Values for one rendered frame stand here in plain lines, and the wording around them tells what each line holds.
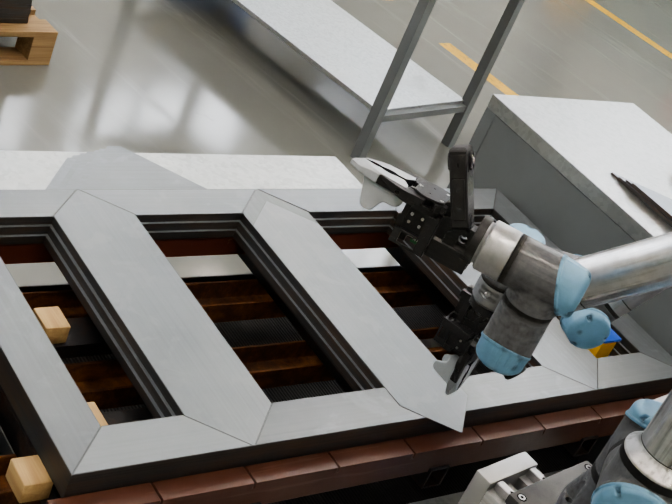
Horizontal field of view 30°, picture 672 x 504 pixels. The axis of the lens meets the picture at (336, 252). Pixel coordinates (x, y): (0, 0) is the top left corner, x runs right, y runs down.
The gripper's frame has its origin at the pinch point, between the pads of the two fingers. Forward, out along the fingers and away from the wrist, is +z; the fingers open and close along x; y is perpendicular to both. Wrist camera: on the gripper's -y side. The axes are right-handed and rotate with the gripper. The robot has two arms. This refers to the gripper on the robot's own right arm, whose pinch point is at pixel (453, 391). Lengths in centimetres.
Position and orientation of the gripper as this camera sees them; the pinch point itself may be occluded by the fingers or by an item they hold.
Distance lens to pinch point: 236.5
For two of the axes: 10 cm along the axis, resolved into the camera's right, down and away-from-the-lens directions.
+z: -3.6, 8.0, 4.9
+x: -5.4, 2.4, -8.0
